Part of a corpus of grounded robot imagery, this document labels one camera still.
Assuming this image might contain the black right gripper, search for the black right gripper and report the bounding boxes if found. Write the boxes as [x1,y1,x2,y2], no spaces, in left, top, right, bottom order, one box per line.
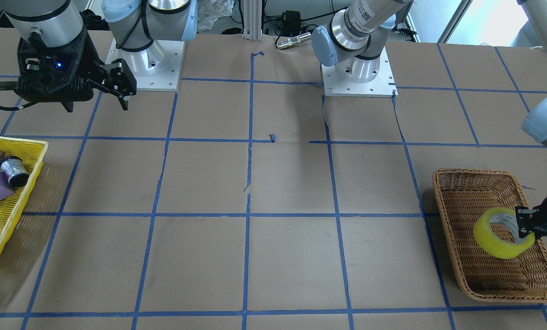
[16,33,137,113]

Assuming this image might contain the yellow tape roll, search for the yellow tape roll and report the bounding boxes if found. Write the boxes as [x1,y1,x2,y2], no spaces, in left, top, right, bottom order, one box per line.
[473,207,536,259]

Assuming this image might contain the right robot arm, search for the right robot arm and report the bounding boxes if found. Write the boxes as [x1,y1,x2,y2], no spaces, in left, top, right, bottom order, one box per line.
[0,0,198,113]

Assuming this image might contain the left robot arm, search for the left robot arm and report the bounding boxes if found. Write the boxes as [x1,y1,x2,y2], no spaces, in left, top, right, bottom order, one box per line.
[312,0,547,238]

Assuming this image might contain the brown wicker basket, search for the brown wicker basket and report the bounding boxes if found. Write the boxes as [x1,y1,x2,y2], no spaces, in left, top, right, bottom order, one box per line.
[432,168,547,303]

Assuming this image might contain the small dark can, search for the small dark can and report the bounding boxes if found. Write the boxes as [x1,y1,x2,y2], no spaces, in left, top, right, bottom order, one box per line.
[0,156,30,188]

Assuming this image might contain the yellow plastic basket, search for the yellow plastic basket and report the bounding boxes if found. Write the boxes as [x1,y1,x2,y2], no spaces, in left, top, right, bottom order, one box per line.
[0,136,49,255]

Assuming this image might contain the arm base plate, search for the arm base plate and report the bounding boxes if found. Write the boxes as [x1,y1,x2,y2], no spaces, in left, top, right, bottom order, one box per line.
[320,47,398,98]
[106,40,186,92]

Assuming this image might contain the aluminium frame post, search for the aluminium frame post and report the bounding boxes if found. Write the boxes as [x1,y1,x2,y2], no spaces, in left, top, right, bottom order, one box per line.
[238,0,264,43]

